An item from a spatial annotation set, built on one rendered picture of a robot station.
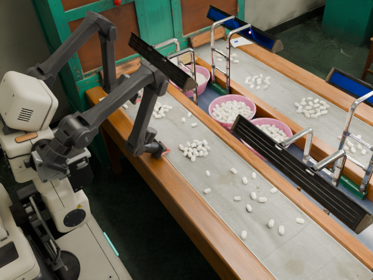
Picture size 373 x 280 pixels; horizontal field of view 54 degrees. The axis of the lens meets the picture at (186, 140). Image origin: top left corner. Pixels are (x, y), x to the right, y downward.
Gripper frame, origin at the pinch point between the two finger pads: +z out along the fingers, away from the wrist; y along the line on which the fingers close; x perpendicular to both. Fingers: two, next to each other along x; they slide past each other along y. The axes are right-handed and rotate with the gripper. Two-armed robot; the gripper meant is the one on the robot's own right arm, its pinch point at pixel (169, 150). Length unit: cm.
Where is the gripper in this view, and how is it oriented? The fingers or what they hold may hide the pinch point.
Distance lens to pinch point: 187.0
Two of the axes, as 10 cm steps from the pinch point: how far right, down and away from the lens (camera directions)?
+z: 7.0, 1.3, 7.1
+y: -5.5, -5.3, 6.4
